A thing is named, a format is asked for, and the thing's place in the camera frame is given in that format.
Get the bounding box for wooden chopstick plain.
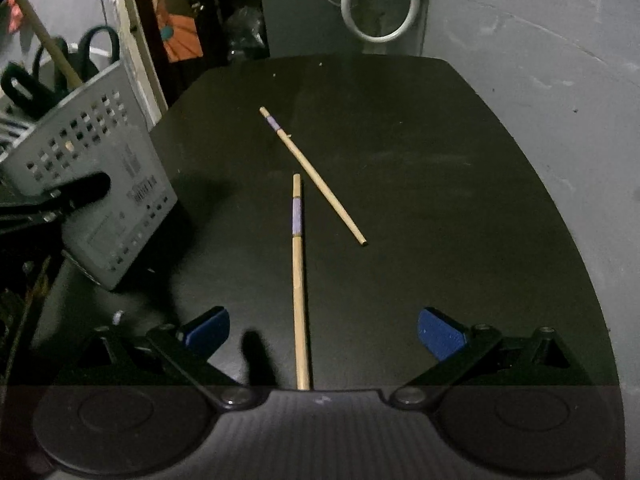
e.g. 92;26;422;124
259;106;368;246

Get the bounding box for green handled kitchen scissors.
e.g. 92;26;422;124
32;25;120;94

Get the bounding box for white perforated plastic basket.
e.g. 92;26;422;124
1;62;177;289

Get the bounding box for black slotted spatula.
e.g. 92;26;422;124
1;62;58;150

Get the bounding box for black table mat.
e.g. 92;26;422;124
51;55;618;389

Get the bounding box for wooden chopstick purple band long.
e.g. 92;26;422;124
15;0;82;89

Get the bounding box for white hose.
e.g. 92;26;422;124
339;0;422;45

